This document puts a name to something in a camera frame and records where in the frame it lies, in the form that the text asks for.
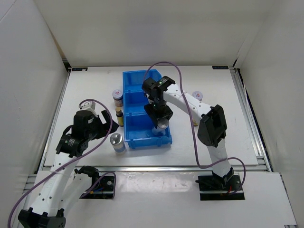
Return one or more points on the white-lid spice jar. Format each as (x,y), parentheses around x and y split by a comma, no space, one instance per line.
(198,95)
(118,98)

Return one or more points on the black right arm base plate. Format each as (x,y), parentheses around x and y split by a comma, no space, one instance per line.
(211,191)

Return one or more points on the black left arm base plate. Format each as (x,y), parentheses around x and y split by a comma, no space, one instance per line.
(103,185)

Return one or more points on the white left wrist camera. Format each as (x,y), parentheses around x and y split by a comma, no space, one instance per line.
(89,106)

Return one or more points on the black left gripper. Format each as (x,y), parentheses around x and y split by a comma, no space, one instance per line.
(104,129)

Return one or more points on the silver-lid shaker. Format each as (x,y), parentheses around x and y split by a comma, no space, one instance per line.
(160,129)
(117,143)

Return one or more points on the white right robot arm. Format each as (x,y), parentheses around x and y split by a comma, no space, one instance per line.
(211,121)

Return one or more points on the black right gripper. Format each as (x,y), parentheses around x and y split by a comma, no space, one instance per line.
(166,114)

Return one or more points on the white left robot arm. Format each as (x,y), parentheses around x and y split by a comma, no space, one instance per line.
(65,184)

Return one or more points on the blue three-compartment plastic bin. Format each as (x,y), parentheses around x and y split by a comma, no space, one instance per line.
(137,124)

